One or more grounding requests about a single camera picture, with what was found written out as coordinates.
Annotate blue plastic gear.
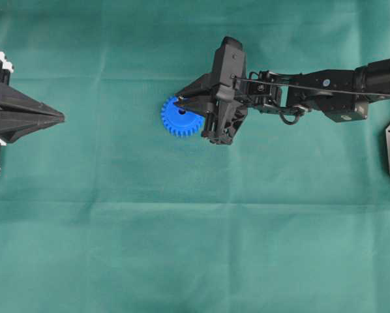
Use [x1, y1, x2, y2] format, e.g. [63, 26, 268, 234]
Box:
[160, 97, 204, 138]

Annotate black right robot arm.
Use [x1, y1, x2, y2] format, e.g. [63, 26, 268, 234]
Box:
[175, 59, 390, 145]

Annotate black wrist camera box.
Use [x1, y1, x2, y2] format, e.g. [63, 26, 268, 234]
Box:
[210, 37, 245, 101]

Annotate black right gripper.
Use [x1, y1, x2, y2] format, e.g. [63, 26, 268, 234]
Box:
[175, 72, 247, 145]

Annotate green table cloth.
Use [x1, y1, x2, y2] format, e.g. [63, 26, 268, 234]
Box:
[0, 1, 390, 312]

